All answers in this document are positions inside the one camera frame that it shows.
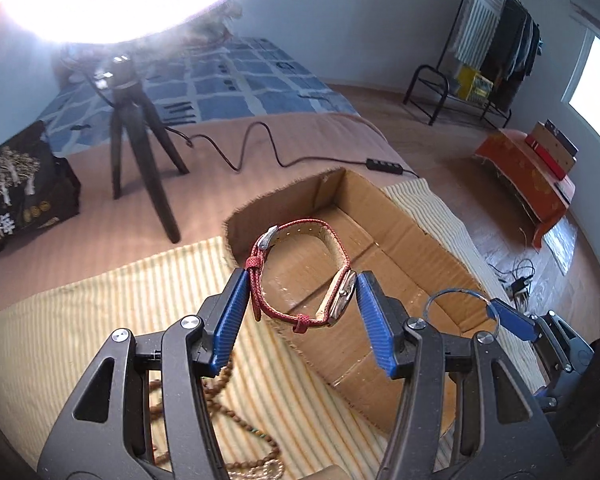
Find orange covered low table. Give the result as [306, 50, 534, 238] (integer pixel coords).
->
[474, 129, 576, 249]

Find open cardboard box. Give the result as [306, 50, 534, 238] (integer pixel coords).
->
[223, 169, 495, 432]

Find blue patterned bedsheet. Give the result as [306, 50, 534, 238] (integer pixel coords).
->
[38, 38, 356, 156]

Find window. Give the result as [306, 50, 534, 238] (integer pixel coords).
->
[562, 29, 600, 137]

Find power strip on floor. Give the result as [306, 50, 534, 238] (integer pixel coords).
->
[489, 258, 535, 313]

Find black snack bag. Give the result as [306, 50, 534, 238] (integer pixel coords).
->
[0, 120, 81, 252]

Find brown wooden bead necklace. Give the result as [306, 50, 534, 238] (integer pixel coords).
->
[149, 358, 285, 480]

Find red strap wristwatch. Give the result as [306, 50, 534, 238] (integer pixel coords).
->
[245, 218, 356, 334]

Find yellow striped cloth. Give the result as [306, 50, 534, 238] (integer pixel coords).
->
[0, 169, 542, 479]

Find boxes on low table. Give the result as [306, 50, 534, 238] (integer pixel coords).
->
[524, 120, 579, 180]

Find dark hanging clothes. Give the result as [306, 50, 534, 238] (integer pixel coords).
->
[480, 0, 542, 113]

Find folded floral quilt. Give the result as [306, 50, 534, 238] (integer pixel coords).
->
[180, 0, 242, 48]

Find yellow box on rack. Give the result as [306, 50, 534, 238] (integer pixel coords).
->
[456, 65, 493, 104]

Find black tripod stand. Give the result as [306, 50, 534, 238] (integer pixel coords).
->
[99, 54, 189, 244]

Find black clothes rack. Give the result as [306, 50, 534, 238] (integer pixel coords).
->
[402, 0, 543, 126]

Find striped hanging towel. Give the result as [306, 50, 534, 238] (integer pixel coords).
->
[451, 0, 506, 70]

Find black power cable with switch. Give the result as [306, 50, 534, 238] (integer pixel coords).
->
[166, 120, 422, 180]

